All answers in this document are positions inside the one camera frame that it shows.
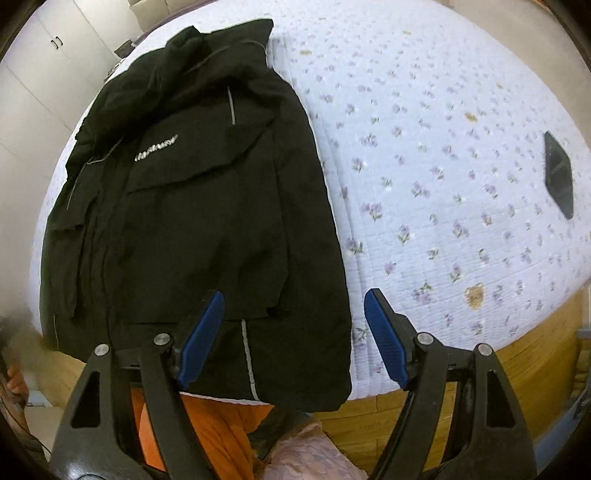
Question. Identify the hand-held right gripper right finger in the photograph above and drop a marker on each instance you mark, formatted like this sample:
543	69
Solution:
383	339

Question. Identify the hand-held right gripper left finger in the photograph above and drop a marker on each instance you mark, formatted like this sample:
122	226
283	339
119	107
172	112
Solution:
203	339

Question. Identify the black hooded jacket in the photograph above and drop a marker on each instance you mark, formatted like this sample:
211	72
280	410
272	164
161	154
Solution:
207	207

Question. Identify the person's orange pants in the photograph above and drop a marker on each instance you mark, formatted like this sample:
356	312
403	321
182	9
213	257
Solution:
207	429

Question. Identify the pink patterned cloth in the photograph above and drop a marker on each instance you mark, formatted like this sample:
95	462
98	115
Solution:
309	454

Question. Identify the bed with floral sheet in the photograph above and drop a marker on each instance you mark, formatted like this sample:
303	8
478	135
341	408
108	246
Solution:
415	138

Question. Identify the black smartphone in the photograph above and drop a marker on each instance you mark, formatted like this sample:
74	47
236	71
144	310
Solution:
558	175

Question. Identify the dark box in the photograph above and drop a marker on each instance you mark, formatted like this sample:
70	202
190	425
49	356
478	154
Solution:
123	48

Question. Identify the white wardrobe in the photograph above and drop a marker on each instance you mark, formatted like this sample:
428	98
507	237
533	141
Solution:
41	69

